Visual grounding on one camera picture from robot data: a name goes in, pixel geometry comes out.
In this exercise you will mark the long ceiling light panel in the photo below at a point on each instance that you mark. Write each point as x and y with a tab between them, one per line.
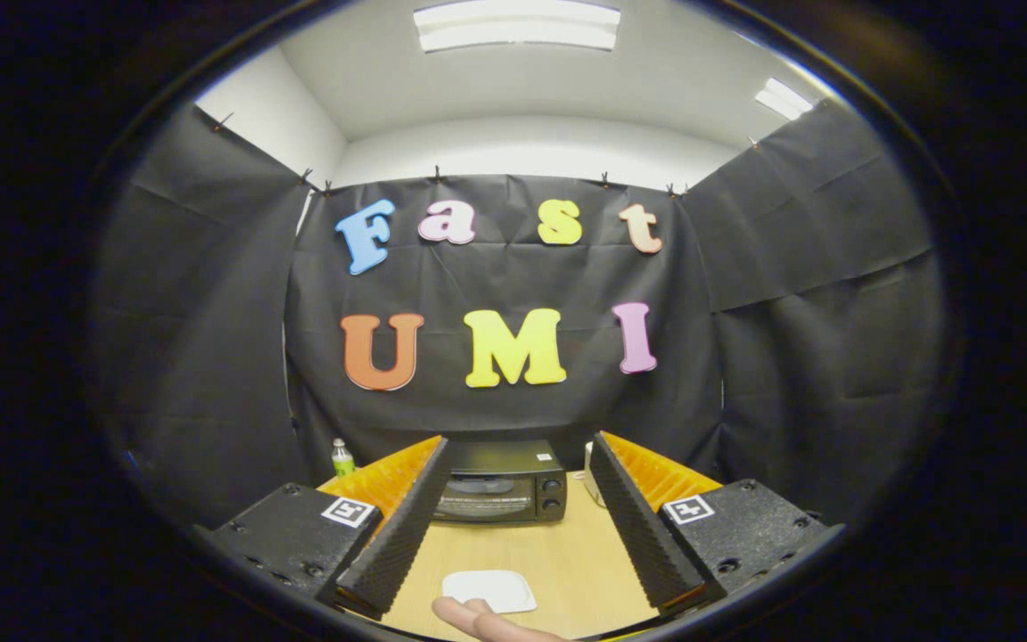
518	25

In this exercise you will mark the black toaster oven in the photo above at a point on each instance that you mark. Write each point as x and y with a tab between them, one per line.
505	464

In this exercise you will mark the green label plastic bottle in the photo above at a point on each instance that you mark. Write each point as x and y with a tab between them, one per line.
343	462

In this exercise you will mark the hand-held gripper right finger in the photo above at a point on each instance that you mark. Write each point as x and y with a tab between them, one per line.
634	526

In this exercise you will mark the white slot toaster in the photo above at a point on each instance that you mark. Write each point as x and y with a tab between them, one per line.
594	477

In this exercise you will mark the white plate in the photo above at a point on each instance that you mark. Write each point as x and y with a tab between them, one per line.
491	588

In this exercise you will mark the small ceiling light panel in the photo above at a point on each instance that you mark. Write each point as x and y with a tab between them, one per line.
783	98

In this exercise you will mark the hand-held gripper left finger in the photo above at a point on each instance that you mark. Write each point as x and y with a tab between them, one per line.
402	526

